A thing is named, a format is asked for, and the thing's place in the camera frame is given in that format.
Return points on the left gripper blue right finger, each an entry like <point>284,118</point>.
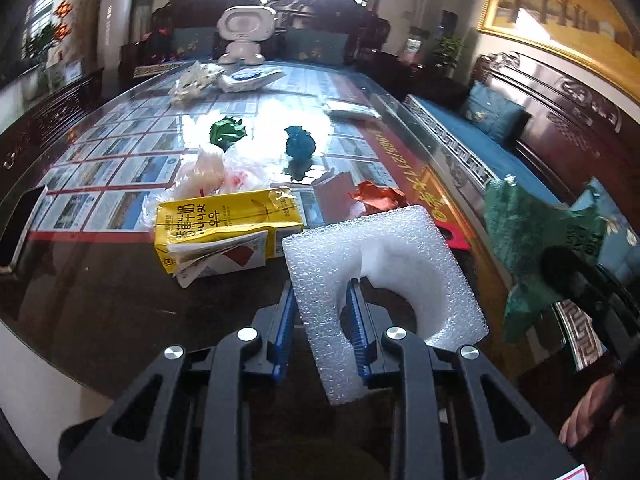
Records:
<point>359,329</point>

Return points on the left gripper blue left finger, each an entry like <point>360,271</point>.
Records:
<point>281,333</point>

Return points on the white foam packing piece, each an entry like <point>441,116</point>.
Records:
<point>399,250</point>

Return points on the red paper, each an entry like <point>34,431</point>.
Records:
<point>375,199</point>

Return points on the brown cardboard piece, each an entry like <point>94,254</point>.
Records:
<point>333,191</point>

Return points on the yellow milk carton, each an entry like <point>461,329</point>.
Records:
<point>213,219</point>

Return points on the white plastic bag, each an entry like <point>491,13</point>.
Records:
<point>211,172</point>

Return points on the teal paper ball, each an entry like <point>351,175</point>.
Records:
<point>300,144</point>

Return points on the green snack bag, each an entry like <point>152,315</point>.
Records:
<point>520,227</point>

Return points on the green paper ball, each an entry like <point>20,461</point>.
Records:
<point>226,131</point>

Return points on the person right hand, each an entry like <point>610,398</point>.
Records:
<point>599,405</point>

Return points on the blue sofa cushion seat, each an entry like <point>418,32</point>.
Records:
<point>483,158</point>

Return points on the blue floral pillow far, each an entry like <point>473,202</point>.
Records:
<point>498,117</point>

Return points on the blue floral pillow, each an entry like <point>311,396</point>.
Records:
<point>498,117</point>
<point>620,251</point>

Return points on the carved wooden sofa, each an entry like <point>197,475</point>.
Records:
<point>574,132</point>

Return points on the white tray with blue cloth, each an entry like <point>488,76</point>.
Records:
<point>249,79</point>

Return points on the blue floral pillow near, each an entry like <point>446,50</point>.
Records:
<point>620,251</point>

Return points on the clear bag of white items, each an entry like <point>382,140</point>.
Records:
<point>194,80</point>

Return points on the black smartphone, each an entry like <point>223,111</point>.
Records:
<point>14,235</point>

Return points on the potted green plant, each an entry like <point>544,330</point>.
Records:
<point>446,55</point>

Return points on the white toy robot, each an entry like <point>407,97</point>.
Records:
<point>245,28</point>

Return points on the red paper lantern decorations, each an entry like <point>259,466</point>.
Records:
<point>61,12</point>

